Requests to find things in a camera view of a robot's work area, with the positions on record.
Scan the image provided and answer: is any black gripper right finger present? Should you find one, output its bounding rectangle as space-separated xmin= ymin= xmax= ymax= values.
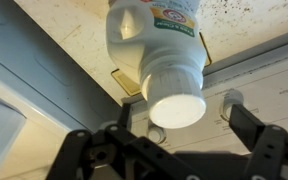
xmin=229 ymin=104 xmax=288 ymax=180

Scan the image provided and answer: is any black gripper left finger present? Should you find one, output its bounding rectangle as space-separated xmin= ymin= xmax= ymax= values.
xmin=46 ymin=104 xmax=198 ymax=180

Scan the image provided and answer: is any white bottle cap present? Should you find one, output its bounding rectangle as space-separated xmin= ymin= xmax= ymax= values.
xmin=145 ymin=68 xmax=207 ymax=129

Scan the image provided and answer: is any small white detergent bottle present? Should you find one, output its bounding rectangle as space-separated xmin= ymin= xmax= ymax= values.
xmin=105 ymin=0 xmax=208 ymax=130

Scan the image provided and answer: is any white washer control knob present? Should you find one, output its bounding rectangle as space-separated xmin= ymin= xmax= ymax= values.
xmin=147 ymin=125 xmax=166 ymax=144
xmin=219 ymin=89 xmax=244 ymax=121

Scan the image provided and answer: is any white washing machine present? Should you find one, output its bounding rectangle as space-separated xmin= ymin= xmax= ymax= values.
xmin=0 ymin=0 xmax=288 ymax=180

